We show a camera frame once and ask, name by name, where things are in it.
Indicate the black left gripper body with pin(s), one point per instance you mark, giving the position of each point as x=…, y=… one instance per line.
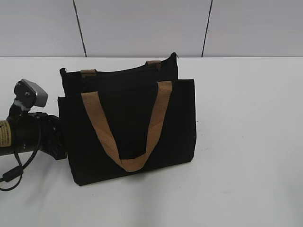
x=52, y=141

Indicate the black bag with tan handles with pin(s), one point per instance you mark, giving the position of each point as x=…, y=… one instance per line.
x=126, y=122

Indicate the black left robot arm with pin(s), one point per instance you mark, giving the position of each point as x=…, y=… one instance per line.
x=27, y=131

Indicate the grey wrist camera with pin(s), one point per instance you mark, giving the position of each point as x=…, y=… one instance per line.
x=28, y=94

